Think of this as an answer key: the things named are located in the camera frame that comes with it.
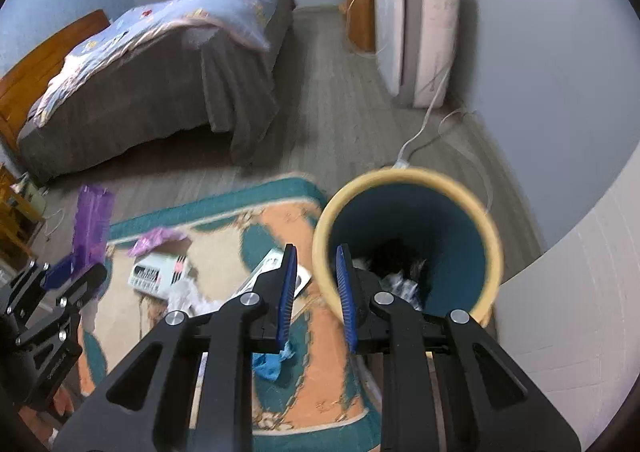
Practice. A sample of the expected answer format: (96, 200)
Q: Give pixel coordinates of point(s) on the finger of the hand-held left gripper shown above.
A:
(75, 292)
(25, 287)

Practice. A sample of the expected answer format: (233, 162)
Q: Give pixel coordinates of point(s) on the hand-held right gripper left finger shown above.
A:
(286, 292)

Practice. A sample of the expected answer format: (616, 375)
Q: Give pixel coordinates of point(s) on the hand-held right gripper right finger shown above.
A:
(345, 302)

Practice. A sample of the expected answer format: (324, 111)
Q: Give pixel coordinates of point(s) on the black plastic bag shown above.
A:
(395, 252)

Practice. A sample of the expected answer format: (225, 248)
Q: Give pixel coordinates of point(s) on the purple packet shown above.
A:
(92, 222)

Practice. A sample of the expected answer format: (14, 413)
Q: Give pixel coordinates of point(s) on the yellow rimmed teal bin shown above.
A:
(440, 242)

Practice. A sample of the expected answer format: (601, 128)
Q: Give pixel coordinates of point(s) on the silver blister pack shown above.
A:
(267, 266)

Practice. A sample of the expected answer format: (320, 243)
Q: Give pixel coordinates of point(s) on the patterned teal orange cushion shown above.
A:
(280, 232)

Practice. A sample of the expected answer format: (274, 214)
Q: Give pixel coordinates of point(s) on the blue rubber glove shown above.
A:
(270, 364)

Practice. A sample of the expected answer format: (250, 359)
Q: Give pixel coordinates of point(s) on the white printed box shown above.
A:
(155, 274)

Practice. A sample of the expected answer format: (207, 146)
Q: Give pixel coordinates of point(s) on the pink crumpled wrapper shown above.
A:
(155, 241)

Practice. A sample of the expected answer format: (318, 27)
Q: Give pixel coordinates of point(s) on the pale green box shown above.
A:
(34, 187)

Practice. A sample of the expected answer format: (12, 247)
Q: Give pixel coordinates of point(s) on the grey bedspread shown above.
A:
(150, 96)

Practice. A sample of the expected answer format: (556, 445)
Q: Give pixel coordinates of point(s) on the wooden bed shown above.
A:
(40, 61)

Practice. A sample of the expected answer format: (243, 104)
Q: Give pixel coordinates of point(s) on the white panelled cabinet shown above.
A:
(575, 307)

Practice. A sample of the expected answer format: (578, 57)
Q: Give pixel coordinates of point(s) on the white air purifier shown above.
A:
(415, 31)

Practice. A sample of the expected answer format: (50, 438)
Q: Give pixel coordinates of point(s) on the light blue printed quilt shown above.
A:
(150, 16)

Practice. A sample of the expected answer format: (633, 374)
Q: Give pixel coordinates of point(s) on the small wooden cabinet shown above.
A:
(361, 16)

